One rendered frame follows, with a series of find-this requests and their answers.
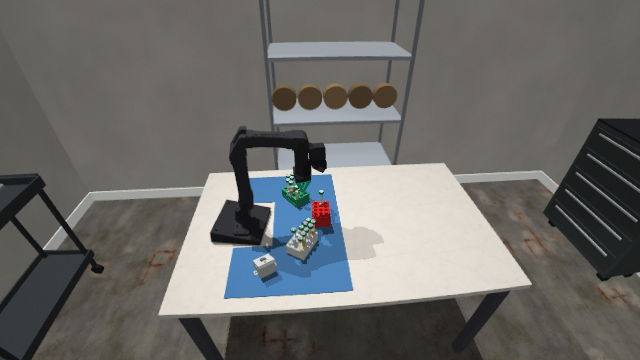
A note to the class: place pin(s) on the green tube rack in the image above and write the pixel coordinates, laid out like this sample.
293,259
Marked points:
296,202

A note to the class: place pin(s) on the red tube rack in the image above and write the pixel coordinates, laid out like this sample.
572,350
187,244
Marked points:
320,214

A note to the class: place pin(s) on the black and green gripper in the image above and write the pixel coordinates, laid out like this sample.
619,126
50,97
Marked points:
299,178

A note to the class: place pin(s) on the blue bench mat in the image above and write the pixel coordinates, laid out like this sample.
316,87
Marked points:
324,270

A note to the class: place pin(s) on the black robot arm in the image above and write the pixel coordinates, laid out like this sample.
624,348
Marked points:
296,140

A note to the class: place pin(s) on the white test tube rack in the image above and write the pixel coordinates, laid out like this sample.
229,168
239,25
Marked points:
293,250

